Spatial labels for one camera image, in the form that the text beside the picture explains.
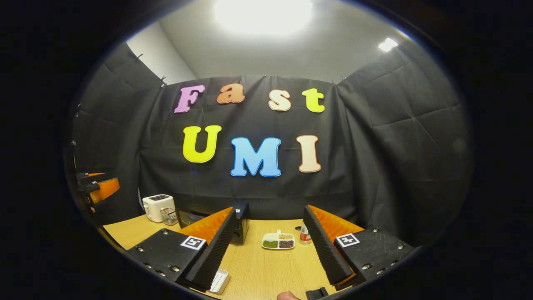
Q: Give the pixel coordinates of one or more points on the white rectangular plate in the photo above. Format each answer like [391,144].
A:
[220,281]

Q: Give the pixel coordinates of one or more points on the white divided dish of beans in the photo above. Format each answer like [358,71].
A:
[278,242]

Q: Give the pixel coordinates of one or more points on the clear bottle with red label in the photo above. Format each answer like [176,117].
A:
[305,235]

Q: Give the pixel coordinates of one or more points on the large ceiling light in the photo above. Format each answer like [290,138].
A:
[263,14]

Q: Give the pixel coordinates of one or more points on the white toaster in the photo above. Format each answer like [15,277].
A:
[156,206]

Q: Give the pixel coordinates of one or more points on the small ceiling light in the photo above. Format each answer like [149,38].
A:
[387,44]

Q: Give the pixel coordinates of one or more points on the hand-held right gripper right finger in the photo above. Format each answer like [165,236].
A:
[327,250]

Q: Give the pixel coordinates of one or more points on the black electric oven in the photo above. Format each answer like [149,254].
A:
[241,225]

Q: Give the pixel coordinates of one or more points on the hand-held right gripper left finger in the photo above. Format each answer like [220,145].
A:
[216,246]

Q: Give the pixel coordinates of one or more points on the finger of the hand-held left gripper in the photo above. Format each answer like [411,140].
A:
[87,176]
[106,188]

